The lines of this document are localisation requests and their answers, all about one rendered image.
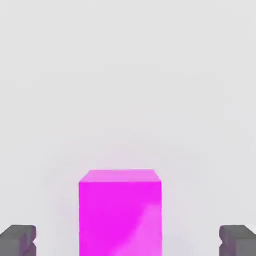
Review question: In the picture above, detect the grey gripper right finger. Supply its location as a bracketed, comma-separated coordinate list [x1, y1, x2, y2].
[219, 224, 256, 256]

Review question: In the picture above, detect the small magenta cube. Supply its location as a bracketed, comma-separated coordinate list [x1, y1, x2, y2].
[78, 169, 163, 256]

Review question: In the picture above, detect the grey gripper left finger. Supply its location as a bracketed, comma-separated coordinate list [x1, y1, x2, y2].
[0, 224, 38, 256]

